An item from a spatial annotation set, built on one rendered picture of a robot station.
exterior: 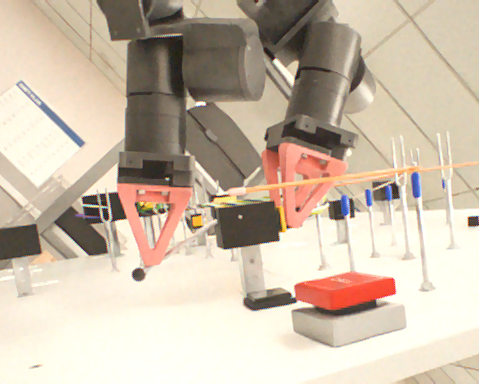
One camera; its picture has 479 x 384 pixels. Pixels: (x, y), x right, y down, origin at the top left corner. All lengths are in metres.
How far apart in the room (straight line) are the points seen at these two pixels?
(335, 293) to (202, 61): 0.25
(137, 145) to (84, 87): 7.94
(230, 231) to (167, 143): 0.10
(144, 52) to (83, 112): 7.81
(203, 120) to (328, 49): 1.12
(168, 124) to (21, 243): 0.38
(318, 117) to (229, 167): 1.14
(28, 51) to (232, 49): 8.19
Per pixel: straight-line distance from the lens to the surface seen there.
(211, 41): 0.49
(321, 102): 0.54
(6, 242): 0.82
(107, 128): 8.27
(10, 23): 8.81
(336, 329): 0.33
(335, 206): 0.86
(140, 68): 0.52
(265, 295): 0.47
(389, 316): 0.35
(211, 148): 1.65
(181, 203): 0.50
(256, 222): 0.52
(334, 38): 0.56
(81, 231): 1.54
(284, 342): 0.36
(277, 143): 0.54
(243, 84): 0.48
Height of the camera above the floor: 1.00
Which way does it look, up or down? 15 degrees up
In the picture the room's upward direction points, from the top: 43 degrees clockwise
